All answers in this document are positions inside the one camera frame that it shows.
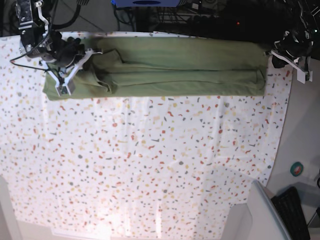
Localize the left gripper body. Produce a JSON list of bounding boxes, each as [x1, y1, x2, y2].
[[276, 30, 314, 59]]

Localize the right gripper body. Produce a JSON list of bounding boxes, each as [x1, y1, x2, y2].
[[41, 31, 85, 68]]

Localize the green t-shirt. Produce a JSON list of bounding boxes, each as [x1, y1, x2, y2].
[[43, 37, 268, 101]]

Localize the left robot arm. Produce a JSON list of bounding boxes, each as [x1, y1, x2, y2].
[[272, 0, 320, 69]]

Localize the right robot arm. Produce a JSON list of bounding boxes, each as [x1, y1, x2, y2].
[[15, 0, 88, 68]]

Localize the blue box at top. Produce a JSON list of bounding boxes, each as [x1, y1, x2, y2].
[[111, 0, 188, 8]]

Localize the green tape roll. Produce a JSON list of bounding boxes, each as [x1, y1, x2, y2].
[[290, 162, 304, 177]]

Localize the black keyboard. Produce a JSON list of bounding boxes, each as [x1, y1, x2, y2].
[[271, 186, 311, 240]]

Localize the terrazzo pattern white tablecloth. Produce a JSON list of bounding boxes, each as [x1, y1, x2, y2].
[[0, 36, 293, 240]]

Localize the grey plastic bin right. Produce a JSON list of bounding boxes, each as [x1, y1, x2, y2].
[[247, 180, 291, 240]]

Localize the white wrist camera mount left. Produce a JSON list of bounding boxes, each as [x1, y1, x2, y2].
[[264, 41, 313, 84]]

